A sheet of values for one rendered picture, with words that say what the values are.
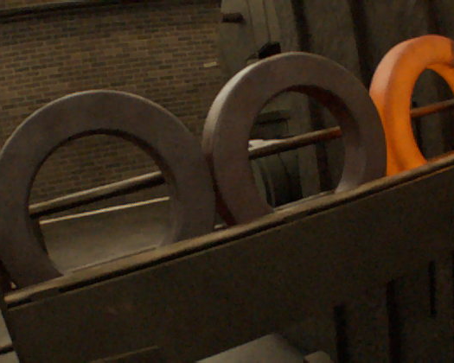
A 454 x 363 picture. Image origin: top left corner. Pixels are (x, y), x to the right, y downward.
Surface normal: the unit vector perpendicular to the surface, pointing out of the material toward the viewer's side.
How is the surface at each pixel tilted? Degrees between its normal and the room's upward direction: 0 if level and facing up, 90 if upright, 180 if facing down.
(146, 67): 90
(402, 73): 90
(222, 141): 90
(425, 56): 90
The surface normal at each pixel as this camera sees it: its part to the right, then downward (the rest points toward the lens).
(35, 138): 0.37, 0.04
